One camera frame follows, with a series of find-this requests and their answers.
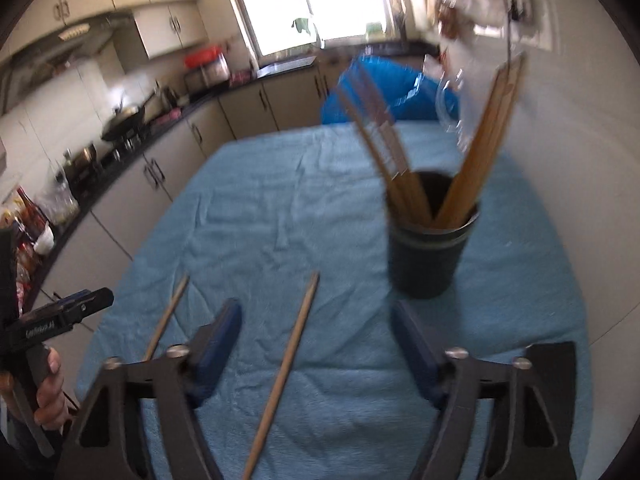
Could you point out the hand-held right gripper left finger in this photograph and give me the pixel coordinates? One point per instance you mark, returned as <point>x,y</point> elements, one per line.
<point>215,355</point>

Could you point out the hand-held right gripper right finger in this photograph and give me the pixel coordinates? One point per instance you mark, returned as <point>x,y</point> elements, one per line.
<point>417,350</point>

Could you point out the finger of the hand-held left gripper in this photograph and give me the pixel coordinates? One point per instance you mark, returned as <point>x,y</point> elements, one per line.
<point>90,302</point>

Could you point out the black plastic chopstick holder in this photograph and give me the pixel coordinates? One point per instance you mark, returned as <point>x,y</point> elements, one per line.
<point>425,265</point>

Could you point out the person's left hand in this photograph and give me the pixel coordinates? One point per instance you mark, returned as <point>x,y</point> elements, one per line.
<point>52,400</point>

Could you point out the white bowl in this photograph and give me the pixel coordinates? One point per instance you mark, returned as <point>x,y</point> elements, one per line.
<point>44,240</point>

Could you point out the row of sauce bottles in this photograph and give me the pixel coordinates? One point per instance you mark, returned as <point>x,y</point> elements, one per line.
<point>22,225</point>

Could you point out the clear plastic bag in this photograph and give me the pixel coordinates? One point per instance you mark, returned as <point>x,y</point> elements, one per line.
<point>65,200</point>

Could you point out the dark cooking pot with lid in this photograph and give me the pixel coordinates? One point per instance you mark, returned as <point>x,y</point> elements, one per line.
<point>80,162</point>

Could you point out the black chair back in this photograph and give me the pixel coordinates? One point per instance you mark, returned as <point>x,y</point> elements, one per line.
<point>562,360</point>

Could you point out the beige lower kitchen cabinets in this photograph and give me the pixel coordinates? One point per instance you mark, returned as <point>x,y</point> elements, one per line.
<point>175,160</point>

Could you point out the light blue table cloth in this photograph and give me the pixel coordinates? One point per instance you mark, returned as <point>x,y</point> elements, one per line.
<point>300,200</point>

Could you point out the black wok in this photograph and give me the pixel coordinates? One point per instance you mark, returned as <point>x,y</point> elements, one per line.
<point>125,122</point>

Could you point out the black kitchen countertop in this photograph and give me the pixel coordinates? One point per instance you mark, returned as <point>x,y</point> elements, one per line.
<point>165,120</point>

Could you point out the clear glass pitcher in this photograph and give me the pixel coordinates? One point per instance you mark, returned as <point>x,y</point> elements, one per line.
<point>462,110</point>

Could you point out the range hood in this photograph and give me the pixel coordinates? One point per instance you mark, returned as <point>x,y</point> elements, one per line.
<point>60,55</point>

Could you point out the blue plastic bag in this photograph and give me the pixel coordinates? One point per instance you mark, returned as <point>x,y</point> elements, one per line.
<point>350,105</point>

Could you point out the steel pot with red lid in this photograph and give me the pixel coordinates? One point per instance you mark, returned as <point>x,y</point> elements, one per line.
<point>205,62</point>

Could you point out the steel kitchen sink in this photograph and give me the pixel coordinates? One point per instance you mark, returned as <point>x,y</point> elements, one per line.
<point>287,65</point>

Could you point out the green cloth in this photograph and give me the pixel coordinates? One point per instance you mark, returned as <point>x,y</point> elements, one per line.
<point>301,26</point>

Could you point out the bright kitchen window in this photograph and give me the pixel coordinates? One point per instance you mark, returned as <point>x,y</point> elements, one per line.
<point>300,0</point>

